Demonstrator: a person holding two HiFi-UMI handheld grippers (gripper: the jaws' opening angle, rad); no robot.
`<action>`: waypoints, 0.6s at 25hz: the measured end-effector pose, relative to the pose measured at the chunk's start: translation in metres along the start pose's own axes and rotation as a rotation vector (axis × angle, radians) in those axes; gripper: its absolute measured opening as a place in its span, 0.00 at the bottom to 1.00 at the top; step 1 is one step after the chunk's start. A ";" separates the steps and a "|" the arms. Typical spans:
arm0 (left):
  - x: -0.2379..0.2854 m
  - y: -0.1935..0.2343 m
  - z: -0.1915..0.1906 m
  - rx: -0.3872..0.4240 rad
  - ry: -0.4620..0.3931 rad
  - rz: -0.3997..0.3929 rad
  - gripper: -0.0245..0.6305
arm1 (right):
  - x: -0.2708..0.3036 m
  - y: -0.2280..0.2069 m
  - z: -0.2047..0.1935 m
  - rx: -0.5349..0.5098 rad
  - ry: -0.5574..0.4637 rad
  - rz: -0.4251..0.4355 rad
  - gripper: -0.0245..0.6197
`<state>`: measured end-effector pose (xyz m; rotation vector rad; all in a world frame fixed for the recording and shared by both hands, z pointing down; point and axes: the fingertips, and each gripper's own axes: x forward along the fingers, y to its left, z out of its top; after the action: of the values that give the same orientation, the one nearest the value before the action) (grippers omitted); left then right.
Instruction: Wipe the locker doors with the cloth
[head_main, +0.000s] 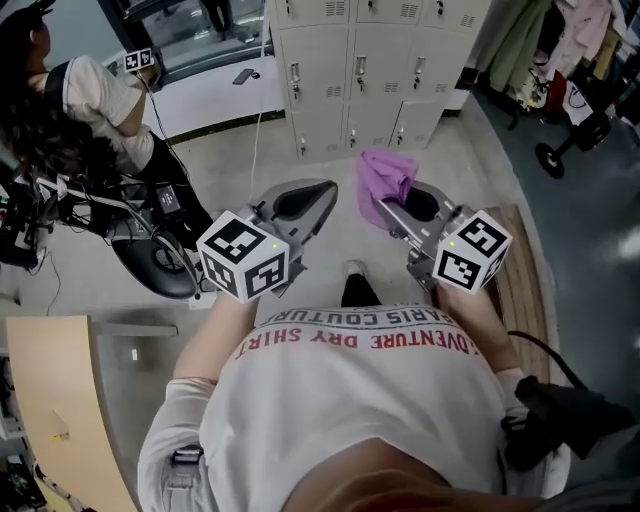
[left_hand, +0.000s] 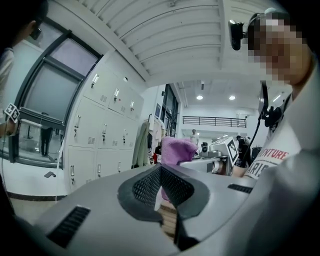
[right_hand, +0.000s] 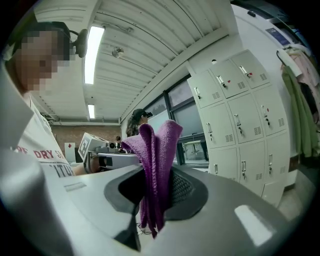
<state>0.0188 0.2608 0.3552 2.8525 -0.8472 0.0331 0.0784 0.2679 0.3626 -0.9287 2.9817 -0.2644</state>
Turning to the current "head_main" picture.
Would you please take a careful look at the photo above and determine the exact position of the light wooden table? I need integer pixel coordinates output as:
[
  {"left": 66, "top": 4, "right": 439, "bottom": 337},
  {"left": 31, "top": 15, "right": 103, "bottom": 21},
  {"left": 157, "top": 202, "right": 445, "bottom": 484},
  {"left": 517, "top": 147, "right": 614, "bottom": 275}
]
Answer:
[{"left": 4, "top": 313, "right": 179, "bottom": 512}]

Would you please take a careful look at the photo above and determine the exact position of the black framed glass window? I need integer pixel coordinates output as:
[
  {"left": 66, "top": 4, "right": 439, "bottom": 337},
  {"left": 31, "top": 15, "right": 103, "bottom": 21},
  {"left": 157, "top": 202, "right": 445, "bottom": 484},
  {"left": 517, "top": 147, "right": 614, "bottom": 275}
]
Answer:
[{"left": 97, "top": 0, "right": 276, "bottom": 89}]

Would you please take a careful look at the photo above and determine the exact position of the person's black trouser leg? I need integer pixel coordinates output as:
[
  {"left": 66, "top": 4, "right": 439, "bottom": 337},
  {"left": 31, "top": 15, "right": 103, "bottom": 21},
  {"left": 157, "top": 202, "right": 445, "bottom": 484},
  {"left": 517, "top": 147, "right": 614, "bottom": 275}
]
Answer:
[{"left": 340, "top": 273, "right": 384, "bottom": 309}]

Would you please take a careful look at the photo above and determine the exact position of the black waist bag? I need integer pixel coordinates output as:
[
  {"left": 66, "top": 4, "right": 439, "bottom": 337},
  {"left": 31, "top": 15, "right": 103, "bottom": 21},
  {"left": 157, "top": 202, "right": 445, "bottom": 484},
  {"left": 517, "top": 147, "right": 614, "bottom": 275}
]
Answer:
[{"left": 499, "top": 374, "right": 639, "bottom": 474}]

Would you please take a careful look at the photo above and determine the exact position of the white cable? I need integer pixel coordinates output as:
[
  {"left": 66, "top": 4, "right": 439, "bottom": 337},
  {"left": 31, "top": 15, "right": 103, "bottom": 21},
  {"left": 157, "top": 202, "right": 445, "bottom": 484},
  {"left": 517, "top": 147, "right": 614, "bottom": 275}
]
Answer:
[{"left": 247, "top": 24, "right": 266, "bottom": 211}]

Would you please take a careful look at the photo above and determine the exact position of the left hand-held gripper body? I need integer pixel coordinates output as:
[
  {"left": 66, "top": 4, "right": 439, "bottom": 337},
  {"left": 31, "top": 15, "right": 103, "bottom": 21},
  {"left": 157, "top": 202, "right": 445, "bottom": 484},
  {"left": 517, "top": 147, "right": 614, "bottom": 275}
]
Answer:
[{"left": 195, "top": 178, "right": 339, "bottom": 304}]

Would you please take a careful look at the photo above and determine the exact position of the red bag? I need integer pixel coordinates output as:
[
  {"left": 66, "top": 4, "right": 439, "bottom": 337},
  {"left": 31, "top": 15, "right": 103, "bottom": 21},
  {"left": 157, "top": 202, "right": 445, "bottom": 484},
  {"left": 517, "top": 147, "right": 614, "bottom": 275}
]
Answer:
[{"left": 547, "top": 69, "right": 569, "bottom": 114}]

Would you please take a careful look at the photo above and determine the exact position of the beige metal locker cabinet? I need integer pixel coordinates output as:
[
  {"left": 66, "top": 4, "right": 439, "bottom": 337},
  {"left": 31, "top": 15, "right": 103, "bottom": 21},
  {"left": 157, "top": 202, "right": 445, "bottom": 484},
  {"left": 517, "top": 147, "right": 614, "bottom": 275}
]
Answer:
[{"left": 264, "top": 0, "right": 494, "bottom": 159}]

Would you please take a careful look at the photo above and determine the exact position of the black box with white label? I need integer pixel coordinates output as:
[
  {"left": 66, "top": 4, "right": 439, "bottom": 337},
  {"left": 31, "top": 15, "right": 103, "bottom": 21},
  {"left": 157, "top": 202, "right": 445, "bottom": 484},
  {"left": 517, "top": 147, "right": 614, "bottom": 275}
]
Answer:
[{"left": 154, "top": 183, "right": 184, "bottom": 214}]

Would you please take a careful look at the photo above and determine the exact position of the grey shoulder strap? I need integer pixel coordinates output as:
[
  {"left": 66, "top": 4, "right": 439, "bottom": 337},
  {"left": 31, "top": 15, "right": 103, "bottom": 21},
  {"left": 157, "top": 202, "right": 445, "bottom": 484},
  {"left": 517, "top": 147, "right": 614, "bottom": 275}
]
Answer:
[{"left": 167, "top": 444, "right": 206, "bottom": 512}]

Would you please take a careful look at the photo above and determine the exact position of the white window ledge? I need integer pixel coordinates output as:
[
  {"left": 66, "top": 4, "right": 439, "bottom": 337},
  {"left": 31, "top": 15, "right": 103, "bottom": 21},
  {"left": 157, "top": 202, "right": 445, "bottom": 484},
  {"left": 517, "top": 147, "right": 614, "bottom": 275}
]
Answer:
[{"left": 107, "top": 49, "right": 286, "bottom": 144}]

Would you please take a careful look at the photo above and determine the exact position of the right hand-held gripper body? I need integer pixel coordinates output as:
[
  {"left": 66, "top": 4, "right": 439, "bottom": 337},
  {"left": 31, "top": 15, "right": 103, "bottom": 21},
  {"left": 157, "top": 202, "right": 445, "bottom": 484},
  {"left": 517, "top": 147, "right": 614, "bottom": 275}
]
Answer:
[{"left": 375, "top": 180, "right": 514, "bottom": 294}]

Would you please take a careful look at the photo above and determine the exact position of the black wheeled stand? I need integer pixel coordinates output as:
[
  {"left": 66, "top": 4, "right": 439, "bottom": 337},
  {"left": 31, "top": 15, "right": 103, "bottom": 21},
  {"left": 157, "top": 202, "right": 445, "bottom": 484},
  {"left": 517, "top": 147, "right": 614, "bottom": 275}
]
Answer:
[{"left": 534, "top": 112, "right": 614, "bottom": 180}]

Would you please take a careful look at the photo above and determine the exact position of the person's left forearm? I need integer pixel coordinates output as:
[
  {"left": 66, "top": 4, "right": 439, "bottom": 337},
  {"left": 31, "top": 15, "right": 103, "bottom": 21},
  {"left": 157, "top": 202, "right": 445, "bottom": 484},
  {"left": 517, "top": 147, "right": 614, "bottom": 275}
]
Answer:
[{"left": 173, "top": 292, "right": 261, "bottom": 386}]

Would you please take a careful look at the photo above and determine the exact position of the white printed bag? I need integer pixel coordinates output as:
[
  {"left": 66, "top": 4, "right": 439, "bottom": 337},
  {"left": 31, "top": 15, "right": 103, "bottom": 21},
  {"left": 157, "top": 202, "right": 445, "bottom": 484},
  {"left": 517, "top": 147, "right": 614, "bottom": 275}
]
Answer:
[{"left": 562, "top": 82, "right": 596, "bottom": 126}]

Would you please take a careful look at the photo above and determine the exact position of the purple wiping cloth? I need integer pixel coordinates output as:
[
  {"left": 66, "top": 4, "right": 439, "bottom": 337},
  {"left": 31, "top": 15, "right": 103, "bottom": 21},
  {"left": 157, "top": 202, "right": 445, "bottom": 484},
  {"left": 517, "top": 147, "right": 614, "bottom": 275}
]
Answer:
[{"left": 354, "top": 148, "right": 420, "bottom": 229}]

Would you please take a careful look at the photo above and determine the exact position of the person's right forearm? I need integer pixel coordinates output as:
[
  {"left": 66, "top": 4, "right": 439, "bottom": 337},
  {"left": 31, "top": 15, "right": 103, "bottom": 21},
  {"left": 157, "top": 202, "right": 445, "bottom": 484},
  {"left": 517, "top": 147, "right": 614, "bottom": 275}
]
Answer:
[{"left": 432, "top": 284, "right": 521, "bottom": 374}]

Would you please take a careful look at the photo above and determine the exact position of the pink hanging garment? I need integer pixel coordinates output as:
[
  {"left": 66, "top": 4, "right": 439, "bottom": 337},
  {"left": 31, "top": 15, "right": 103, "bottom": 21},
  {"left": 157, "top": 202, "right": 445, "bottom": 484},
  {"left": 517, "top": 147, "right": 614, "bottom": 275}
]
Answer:
[{"left": 544, "top": 0, "right": 614, "bottom": 84}]

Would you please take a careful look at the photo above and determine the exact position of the person's white printed shirt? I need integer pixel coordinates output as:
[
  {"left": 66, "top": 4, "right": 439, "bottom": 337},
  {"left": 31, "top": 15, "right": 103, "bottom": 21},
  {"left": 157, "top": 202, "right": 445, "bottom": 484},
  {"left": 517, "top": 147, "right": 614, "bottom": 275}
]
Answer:
[{"left": 137, "top": 302, "right": 571, "bottom": 512}]

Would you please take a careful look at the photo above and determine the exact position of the thin black cable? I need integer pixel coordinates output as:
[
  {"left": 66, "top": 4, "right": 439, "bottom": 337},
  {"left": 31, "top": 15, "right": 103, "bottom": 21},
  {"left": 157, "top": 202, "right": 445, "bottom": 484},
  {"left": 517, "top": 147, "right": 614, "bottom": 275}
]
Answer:
[{"left": 142, "top": 74, "right": 194, "bottom": 191}]

